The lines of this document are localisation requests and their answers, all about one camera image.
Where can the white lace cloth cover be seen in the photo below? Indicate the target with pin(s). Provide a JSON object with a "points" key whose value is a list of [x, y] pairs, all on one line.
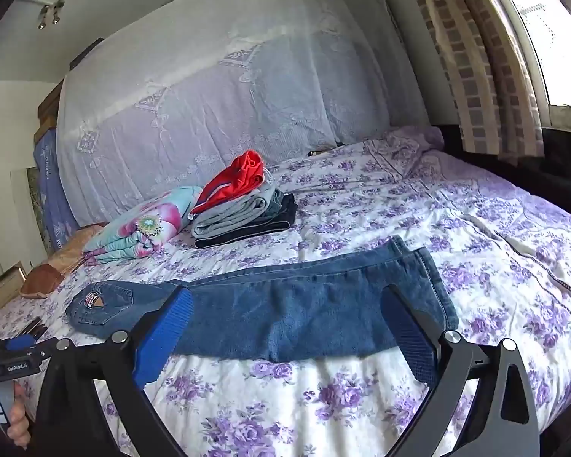
{"points": [[219, 95]]}

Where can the blue printed mattress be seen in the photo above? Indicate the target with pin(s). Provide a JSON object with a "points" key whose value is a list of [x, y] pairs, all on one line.
{"points": [[52, 185]]}

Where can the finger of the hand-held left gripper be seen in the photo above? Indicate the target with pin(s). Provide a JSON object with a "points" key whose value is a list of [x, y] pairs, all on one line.
{"points": [[20, 342]]}

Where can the checked beige curtain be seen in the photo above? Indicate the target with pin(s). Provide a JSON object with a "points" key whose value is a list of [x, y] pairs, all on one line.
{"points": [[476, 66]]}

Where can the folded grey pants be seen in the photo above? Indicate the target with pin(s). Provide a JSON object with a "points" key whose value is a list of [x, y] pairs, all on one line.
{"points": [[238, 212]]}

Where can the window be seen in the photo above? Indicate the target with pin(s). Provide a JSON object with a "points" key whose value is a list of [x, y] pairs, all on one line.
{"points": [[552, 33]]}

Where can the ceiling spot lamp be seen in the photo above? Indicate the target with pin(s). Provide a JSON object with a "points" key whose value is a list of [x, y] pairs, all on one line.
{"points": [[52, 12]]}

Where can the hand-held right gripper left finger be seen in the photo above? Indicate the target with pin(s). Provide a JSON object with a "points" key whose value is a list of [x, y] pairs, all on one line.
{"points": [[164, 338]]}

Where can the orange brown pillow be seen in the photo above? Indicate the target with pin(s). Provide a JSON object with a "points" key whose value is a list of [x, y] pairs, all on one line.
{"points": [[62, 262]]}

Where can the folded dark pants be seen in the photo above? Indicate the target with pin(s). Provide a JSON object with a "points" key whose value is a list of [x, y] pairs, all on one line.
{"points": [[276, 221]]}

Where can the person's left hand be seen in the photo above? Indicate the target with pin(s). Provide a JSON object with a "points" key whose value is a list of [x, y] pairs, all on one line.
{"points": [[18, 421]]}

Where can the gold picture frame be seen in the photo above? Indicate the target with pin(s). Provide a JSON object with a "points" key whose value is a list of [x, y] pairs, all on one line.
{"points": [[2, 288]]}

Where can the folded pink teal floral blanket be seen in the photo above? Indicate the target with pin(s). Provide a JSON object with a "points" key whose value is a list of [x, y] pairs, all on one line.
{"points": [[142, 223]]}

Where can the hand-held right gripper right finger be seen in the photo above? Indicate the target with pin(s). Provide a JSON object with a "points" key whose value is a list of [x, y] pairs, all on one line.
{"points": [[409, 338]]}

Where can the leaning landscape picture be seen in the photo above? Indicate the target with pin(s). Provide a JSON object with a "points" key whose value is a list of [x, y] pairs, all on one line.
{"points": [[37, 204]]}

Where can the blue jeans pants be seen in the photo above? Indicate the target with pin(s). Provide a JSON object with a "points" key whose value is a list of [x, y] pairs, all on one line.
{"points": [[290, 309]]}

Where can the bed with purple floral sheet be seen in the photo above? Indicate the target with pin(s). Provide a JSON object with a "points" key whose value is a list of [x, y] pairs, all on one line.
{"points": [[361, 209]]}

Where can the wooden furniture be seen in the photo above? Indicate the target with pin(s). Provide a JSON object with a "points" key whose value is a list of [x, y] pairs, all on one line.
{"points": [[50, 109]]}

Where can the folded red garment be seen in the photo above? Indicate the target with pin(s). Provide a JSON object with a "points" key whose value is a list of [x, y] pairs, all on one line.
{"points": [[233, 176]]}

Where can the small dark items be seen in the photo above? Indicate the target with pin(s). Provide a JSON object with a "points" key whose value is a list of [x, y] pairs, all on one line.
{"points": [[34, 327]]}

